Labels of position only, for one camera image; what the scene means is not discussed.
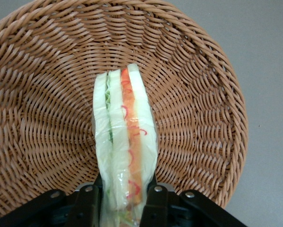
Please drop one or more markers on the round brown wicker basket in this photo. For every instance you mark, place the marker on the round brown wicker basket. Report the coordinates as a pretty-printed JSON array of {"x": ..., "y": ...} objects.
[{"x": 49, "y": 94}]

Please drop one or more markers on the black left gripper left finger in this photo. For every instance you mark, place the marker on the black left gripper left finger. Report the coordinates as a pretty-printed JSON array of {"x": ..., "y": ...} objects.
[{"x": 82, "y": 205}]

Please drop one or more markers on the plastic triangle sandwich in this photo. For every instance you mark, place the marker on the plastic triangle sandwich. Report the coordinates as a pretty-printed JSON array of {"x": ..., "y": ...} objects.
[{"x": 117, "y": 142}]

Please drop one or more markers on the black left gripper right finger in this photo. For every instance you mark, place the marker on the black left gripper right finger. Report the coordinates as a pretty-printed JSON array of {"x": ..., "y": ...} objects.
[{"x": 160, "y": 205}]

